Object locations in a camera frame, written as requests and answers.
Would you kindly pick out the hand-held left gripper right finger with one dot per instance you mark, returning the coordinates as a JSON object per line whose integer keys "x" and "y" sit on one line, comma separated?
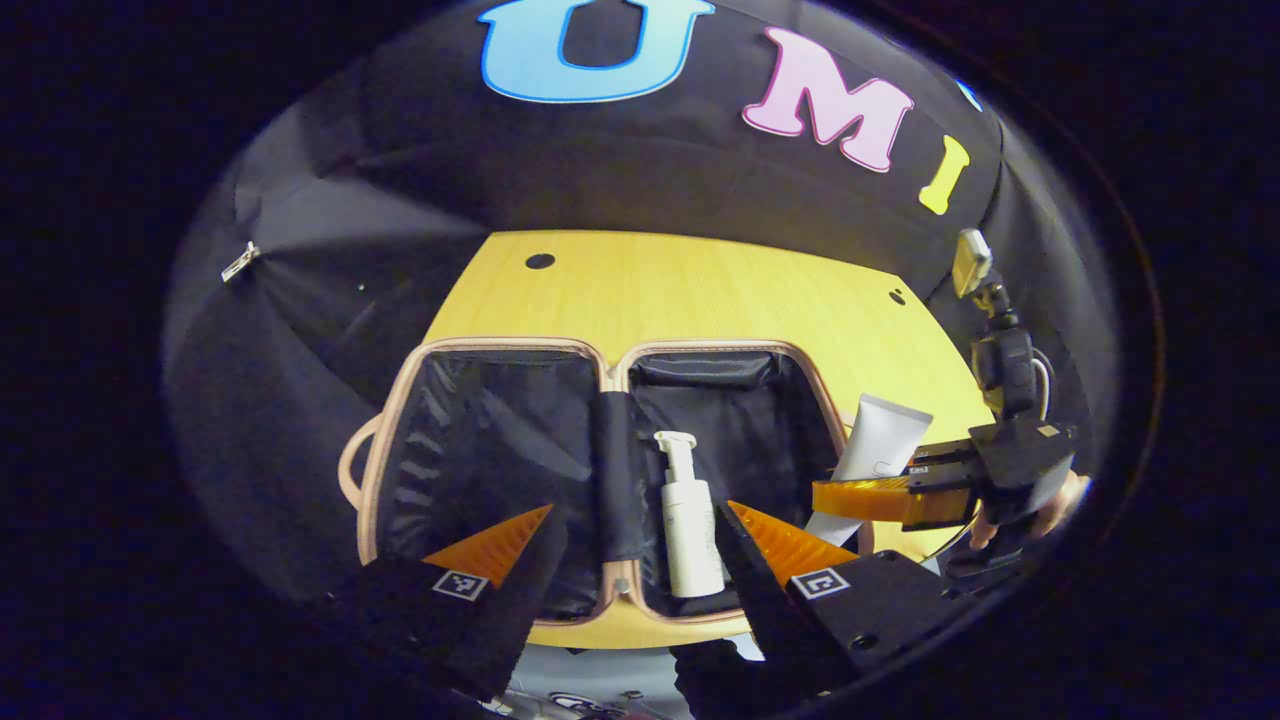
{"x": 765, "y": 590}

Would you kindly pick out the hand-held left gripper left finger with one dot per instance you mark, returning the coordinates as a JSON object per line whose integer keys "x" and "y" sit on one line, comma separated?
{"x": 520, "y": 600}

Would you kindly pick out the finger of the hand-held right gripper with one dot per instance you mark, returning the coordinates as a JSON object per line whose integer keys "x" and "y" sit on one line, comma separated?
{"x": 955, "y": 452}
{"x": 880, "y": 500}

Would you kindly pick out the white squeeze tube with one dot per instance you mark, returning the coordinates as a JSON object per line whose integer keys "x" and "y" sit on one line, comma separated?
{"x": 885, "y": 430}

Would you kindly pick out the white pump bottle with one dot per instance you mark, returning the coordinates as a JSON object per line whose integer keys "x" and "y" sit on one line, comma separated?
{"x": 690, "y": 530}

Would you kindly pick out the small pink suitcase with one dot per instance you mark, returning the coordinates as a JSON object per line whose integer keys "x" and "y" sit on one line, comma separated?
{"x": 500, "y": 450}

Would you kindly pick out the dark cloth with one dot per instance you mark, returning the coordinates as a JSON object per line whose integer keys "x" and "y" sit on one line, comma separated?
{"x": 720, "y": 685}

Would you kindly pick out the black backdrop cloth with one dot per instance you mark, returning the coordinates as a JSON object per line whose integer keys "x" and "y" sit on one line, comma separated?
{"x": 700, "y": 180}

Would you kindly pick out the pale metal cloth clip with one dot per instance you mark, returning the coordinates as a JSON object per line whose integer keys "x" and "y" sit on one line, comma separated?
{"x": 240, "y": 263}

